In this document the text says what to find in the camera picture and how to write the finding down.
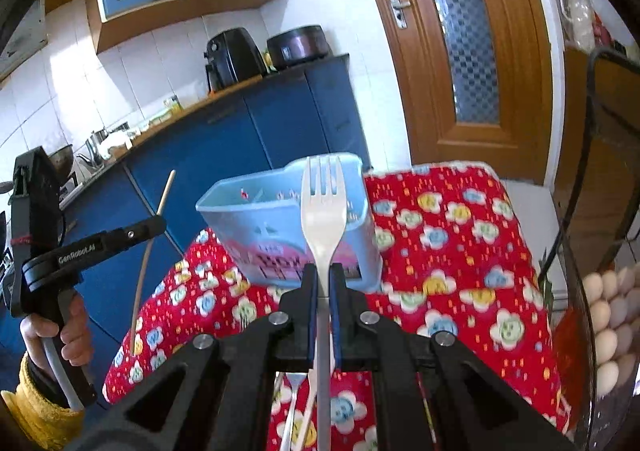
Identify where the blue kitchen base cabinet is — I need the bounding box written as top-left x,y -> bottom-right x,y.
65,55 -> 367,408

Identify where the light blue utensil box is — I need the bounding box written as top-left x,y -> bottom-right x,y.
195,153 -> 383,293

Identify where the wooden door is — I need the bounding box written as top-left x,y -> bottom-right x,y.
375,0 -> 553,184

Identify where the tray of eggs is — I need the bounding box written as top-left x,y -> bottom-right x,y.
582,263 -> 639,398

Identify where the left hand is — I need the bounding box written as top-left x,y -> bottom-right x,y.
20,294 -> 93,379

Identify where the silver door handle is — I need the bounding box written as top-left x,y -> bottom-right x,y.
390,0 -> 412,29

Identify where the wooden chopstick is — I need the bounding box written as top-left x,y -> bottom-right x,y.
129,169 -> 177,355

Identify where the black air fryer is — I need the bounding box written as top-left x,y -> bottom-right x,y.
204,27 -> 268,92

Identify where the dark rice cooker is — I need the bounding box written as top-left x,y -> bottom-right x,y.
267,25 -> 332,72

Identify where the white plastic fork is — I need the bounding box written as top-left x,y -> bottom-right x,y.
300,155 -> 347,450

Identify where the yellow sleeve forearm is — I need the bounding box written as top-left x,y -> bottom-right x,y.
1,353 -> 85,450

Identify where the black wire rack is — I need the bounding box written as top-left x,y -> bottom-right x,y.
537,46 -> 640,451

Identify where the red floral tablecloth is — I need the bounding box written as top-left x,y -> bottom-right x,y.
102,162 -> 570,431

